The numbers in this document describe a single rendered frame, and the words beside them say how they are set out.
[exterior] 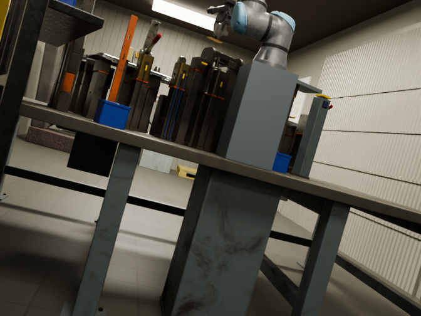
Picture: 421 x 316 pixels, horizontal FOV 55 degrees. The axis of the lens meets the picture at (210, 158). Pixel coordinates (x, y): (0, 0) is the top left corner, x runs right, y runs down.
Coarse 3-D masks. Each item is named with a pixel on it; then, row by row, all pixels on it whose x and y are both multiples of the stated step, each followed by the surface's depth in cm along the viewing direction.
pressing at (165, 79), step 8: (88, 56) 201; (96, 56) 200; (104, 56) 185; (112, 56) 187; (112, 64) 209; (128, 64) 191; (152, 72) 197; (160, 80) 222; (168, 80) 214; (288, 120) 244
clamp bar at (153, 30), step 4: (152, 20) 187; (152, 24) 186; (156, 24) 185; (152, 28) 187; (156, 28) 188; (148, 32) 187; (152, 32) 187; (156, 32) 188; (148, 36) 187; (152, 36) 188; (148, 40) 188; (152, 40) 188; (144, 44) 189; (148, 44) 188; (144, 48) 188; (144, 52) 189
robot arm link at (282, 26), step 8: (272, 16) 164; (280, 16) 164; (288, 16) 164; (272, 24) 163; (280, 24) 164; (288, 24) 164; (272, 32) 164; (280, 32) 164; (288, 32) 165; (264, 40) 167; (272, 40) 165; (280, 40) 164; (288, 40) 166; (288, 48) 168
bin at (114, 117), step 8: (104, 104) 151; (112, 104) 152; (96, 112) 156; (104, 112) 151; (112, 112) 152; (120, 112) 154; (128, 112) 156; (96, 120) 153; (104, 120) 151; (112, 120) 153; (120, 120) 154; (120, 128) 155
